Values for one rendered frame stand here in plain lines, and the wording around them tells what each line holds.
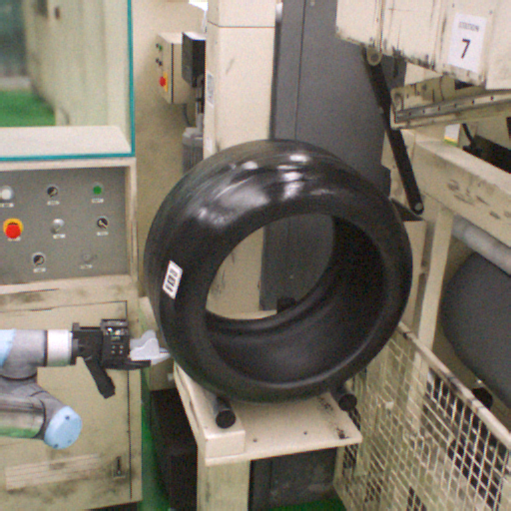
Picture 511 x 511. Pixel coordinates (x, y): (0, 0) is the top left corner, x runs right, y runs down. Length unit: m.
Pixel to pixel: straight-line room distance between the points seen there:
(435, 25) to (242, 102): 0.54
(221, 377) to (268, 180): 0.42
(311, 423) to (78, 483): 1.01
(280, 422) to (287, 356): 0.16
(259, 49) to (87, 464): 1.44
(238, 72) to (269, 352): 0.67
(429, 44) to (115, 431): 1.58
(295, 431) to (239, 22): 0.92
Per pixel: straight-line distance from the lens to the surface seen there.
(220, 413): 1.57
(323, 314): 1.82
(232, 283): 1.84
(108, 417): 2.39
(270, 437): 1.70
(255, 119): 1.72
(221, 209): 1.37
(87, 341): 1.52
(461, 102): 1.50
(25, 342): 1.51
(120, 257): 2.18
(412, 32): 1.40
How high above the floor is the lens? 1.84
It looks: 24 degrees down
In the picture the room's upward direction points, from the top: 3 degrees clockwise
